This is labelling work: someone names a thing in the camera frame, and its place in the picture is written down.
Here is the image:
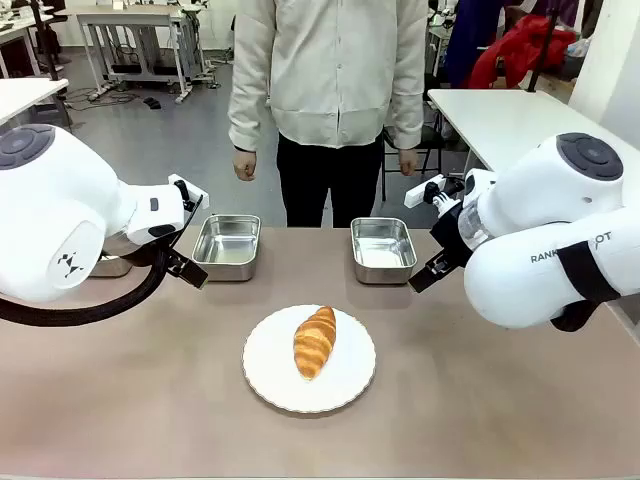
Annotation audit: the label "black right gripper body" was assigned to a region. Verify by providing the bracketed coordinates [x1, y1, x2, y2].
[428, 199, 476, 267]

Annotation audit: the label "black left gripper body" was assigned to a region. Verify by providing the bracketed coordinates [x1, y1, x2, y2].
[155, 193, 205, 275]

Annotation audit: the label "person's left forearm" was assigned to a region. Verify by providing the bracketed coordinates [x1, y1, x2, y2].
[385, 69, 430, 151]

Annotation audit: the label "person's right forearm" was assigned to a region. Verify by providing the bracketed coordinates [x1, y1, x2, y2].
[227, 69, 274, 153]

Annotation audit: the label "rectangular steel container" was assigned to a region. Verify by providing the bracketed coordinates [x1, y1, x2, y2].
[349, 216, 418, 287]
[190, 214, 263, 283]

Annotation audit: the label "golden croissant bread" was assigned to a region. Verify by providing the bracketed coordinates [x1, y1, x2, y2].
[292, 305, 338, 383]

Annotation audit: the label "person's left hand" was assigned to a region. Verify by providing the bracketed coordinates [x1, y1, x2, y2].
[397, 147, 418, 178]

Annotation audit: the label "person's right hand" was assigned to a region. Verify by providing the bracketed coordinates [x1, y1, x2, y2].
[232, 148, 259, 183]

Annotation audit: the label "black chair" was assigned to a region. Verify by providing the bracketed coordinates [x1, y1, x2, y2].
[380, 122, 447, 202]

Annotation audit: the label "white side table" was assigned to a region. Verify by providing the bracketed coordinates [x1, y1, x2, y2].
[0, 77, 70, 129]
[427, 88, 581, 177]

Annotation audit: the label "white round plate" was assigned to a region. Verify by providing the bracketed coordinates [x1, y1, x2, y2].
[242, 304, 378, 415]

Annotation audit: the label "red cloth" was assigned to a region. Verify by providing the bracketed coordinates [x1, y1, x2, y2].
[468, 18, 577, 91]

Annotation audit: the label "blue garment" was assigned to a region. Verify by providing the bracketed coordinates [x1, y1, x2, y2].
[443, 0, 521, 90]

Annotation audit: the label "person in cream shirt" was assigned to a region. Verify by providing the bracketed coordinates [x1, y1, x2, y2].
[226, 0, 431, 229]

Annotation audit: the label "black pole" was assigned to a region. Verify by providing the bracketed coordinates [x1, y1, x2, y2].
[30, 0, 62, 82]
[526, 0, 559, 94]

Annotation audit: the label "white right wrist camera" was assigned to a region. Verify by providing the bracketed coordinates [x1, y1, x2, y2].
[403, 174, 465, 209]

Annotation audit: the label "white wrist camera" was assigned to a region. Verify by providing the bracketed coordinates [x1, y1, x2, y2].
[403, 174, 465, 209]
[167, 173, 211, 212]

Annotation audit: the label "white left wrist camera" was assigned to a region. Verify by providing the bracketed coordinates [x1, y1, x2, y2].
[167, 173, 211, 212]

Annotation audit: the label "black sleeved left arm cable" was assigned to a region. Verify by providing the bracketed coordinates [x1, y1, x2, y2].
[0, 245, 174, 328]

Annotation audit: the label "black sleeved arm cable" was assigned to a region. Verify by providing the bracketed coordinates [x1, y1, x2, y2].
[548, 298, 610, 334]
[0, 245, 174, 328]

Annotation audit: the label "black sleeved right arm cable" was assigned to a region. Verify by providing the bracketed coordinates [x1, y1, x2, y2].
[548, 298, 610, 334]

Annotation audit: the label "grey frame workbench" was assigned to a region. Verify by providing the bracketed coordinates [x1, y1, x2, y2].
[53, 3, 207, 105]

